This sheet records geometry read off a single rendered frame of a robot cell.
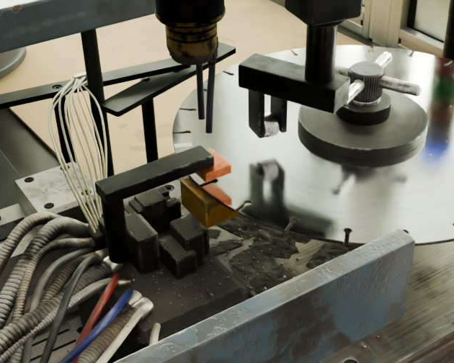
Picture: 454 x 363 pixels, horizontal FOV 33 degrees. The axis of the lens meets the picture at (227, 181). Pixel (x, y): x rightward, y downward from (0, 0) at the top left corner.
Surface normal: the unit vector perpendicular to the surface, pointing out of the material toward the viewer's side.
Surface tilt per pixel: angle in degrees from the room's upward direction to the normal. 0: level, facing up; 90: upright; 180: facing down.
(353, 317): 90
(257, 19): 0
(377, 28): 90
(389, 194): 0
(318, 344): 90
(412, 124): 5
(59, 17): 90
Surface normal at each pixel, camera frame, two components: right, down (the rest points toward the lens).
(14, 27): 0.54, 0.47
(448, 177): -0.02, -0.82
